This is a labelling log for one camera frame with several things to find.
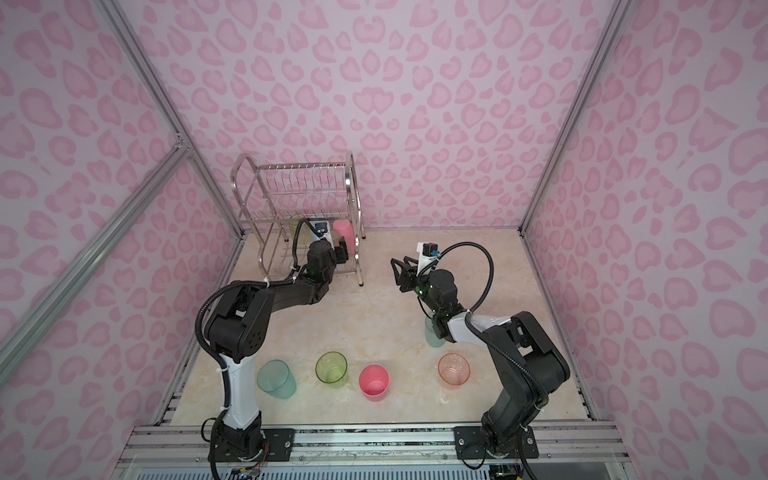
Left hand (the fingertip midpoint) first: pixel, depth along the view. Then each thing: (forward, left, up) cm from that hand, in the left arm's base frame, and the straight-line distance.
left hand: (336, 233), depth 99 cm
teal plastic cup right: (-38, -27, +4) cm, 47 cm away
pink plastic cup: (+3, -2, 0) cm, 4 cm away
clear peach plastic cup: (-40, -35, -15) cm, 55 cm away
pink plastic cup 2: (-43, -12, -15) cm, 47 cm away
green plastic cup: (-39, -1, -14) cm, 42 cm away
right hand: (-15, -20, +5) cm, 26 cm away
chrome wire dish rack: (+17, +25, +1) cm, 31 cm away
